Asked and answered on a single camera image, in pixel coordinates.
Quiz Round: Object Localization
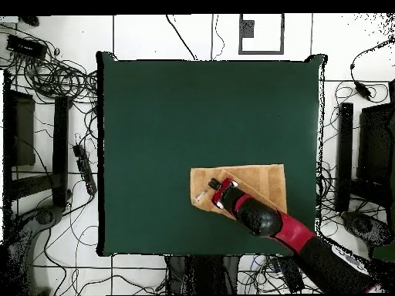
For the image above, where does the dark grey pedestal leg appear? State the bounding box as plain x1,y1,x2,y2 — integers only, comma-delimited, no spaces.
5,205,66,295
340,210,394,251

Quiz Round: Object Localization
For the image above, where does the grey square floor frame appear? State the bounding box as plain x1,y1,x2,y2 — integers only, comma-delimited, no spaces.
238,13,285,56

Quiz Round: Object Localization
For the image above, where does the black power strip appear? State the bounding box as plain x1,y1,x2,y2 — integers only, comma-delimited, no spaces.
275,255,306,294
73,143,98,196

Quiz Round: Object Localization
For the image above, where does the orange terry towel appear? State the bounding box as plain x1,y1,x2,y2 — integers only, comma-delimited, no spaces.
189,163,289,220

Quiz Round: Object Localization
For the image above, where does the black inline power adapter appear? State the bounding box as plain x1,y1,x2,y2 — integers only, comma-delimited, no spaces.
354,81,373,101

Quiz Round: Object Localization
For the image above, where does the black rectangular box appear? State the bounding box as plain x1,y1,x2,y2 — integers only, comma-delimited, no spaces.
6,34,48,59

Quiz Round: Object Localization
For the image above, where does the black cable tangle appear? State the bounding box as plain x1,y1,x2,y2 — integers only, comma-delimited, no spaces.
0,24,100,106

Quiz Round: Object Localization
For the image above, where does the black floor cable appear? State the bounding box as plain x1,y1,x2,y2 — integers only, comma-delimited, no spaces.
165,14,198,61

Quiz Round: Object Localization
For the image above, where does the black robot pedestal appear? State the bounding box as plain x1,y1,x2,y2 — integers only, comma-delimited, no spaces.
164,254,241,295

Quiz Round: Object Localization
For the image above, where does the black frame stand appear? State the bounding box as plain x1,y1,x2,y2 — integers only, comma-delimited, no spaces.
2,69,73,210
335,79,395,214

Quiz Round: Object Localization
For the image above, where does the dark green table cloth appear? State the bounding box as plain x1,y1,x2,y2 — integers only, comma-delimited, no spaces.
96,52,328,257

